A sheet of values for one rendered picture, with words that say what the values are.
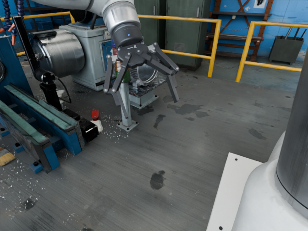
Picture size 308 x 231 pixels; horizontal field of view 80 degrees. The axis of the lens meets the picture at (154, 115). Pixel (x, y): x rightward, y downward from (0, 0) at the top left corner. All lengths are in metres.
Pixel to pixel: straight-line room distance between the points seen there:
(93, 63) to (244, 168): 0.94
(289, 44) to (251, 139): 4.26
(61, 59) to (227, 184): 0.93
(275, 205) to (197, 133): 0.65
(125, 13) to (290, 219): 0.48
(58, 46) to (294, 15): 5.03
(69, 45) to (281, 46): 4.54
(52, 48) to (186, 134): 0.77
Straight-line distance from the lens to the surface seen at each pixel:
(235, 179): 0.62
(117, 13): 0.51
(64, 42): 1.11
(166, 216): 0.59
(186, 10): 3.76
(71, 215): 0.64
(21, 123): 0.85
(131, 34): 0.49
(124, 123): 0.87
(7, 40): 1.23
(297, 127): 0.20
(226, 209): 0.55
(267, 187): 0.24
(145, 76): 1.03
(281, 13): 5.45
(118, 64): 0.72
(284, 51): 5.08
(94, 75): 1.20
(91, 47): 1.16
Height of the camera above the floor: 1.33
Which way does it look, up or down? 34 degrees down
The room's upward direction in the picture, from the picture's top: straight up
